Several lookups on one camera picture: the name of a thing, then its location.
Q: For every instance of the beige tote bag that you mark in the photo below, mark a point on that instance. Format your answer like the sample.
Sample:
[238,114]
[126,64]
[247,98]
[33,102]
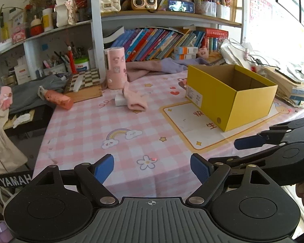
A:
[11,158]

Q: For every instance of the pink fluffy glove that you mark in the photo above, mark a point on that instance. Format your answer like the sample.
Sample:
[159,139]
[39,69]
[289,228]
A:
[135,100]

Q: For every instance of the red tassel ornament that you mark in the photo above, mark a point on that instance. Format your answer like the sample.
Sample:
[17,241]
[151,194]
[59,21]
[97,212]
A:
[71,60]

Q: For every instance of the retro brown radio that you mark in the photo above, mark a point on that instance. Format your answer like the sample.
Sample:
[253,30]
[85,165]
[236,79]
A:
[140,5]

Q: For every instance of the pink pig plush toy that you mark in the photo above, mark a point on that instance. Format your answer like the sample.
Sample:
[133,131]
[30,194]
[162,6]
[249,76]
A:
[203,52]

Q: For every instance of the orange blue white carton upper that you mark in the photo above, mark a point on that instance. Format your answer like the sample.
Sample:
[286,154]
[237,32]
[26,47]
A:
[185,50]

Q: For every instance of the pile of papers and books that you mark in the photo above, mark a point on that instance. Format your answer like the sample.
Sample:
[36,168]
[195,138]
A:
[288,89]

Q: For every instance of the orange blue white carton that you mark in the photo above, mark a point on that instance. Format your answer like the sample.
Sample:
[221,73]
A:
[185,50]
[183,56]

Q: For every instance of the row of leaning books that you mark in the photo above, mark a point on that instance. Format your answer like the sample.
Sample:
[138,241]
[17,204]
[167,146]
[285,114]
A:
[157,43]

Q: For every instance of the pink sticker cylinder container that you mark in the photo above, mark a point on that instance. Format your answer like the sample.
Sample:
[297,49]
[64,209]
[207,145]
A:
[116,72]

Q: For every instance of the small pink glove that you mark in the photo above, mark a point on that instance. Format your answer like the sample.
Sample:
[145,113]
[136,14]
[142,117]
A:
[5,98]

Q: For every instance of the pink purple fleece garment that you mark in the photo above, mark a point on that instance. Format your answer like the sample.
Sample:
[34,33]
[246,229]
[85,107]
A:
[136,70]

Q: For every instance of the pink checkered tablecloth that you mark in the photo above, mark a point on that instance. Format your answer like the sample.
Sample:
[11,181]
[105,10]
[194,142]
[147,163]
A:
[152,148]

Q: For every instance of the orange blue white carton lower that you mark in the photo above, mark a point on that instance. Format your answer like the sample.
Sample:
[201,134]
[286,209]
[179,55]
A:
[183,56]

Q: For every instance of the phone on shelf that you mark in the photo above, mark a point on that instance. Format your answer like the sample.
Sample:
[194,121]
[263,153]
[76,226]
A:
[181,6]

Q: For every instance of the pink lotion bottle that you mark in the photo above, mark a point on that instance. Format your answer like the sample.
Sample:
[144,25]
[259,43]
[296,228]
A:
[55,97]

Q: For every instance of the white quilted handbag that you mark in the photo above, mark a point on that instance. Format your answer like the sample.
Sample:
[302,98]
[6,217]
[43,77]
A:
[107,6]

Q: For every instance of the white shelving unit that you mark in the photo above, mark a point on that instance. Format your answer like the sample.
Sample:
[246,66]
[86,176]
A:
[91,33]

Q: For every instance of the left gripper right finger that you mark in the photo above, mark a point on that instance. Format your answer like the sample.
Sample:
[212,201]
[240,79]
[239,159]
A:
[212,178]

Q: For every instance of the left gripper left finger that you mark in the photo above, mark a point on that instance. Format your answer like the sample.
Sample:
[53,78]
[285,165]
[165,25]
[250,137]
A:
[91,181]

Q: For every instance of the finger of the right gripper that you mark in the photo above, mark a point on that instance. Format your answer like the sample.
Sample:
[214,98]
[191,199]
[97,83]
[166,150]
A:
[239,162]
[258,140]

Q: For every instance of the wooden chess board box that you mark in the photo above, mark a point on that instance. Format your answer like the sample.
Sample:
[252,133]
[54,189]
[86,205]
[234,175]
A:
[90,87]

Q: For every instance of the white eraser block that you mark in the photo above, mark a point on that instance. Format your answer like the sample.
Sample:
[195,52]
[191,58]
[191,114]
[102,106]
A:
[120,100]

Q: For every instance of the yellow cardboard box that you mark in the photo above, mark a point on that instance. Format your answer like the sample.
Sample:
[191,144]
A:
[230,95]

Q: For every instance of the grey cloth on side table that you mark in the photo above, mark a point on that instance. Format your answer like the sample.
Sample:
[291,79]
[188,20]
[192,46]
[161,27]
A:
[25,96]

